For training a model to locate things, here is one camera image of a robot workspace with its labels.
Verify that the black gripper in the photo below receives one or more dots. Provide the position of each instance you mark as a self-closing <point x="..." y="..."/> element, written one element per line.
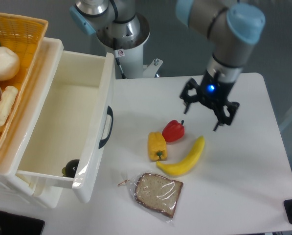
<point x="215" y="96"/>

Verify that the dark purple mangosteen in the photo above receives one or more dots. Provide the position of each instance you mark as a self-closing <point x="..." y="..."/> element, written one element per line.
<point x="70" y="169"/>

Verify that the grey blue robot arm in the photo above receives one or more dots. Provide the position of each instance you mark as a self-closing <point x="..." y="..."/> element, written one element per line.
<point x="233" y="30"/>

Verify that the open upper white drawer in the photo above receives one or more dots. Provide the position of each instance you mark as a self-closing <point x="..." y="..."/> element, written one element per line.
<point x="71" y="123"/>

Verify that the white drawer cabinet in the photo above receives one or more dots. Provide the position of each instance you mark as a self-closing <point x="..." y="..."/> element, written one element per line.
<point x="21" y="186"/>

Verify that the red bell pepper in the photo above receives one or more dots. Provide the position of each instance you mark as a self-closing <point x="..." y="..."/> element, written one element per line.
<point x="173" y="131"/>

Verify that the yellow bell pepper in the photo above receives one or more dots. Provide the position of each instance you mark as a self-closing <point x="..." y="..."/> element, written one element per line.
<point x="157" y="148"/>

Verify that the yellow banana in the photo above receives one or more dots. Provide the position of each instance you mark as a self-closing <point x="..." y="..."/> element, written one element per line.
<point x="187" y="163"/>

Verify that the bagged brown bread slice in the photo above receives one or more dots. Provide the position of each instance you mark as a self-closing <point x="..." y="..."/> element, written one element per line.
<point x="156" y="194"/>

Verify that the yellow woven basket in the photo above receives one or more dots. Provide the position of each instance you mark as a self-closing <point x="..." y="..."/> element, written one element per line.
<point x="23" y="35"/>

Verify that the knobbly beige bread roll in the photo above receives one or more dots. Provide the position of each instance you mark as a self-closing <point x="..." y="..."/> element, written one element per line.
<point x="6" y="103"/>

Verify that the round white bun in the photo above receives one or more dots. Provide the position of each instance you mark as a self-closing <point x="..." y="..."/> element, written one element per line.
<point x="9" y="64"/>

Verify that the black device bottom left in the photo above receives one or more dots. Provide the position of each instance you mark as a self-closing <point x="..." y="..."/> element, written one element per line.
<point x="13" y="224"/>

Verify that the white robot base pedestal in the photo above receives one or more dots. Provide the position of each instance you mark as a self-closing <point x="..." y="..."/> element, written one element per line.
<point x="126" y="42"/>

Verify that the dark drawer handle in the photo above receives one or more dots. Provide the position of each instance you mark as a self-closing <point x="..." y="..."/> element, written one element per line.
<point x="107" y="128"/>

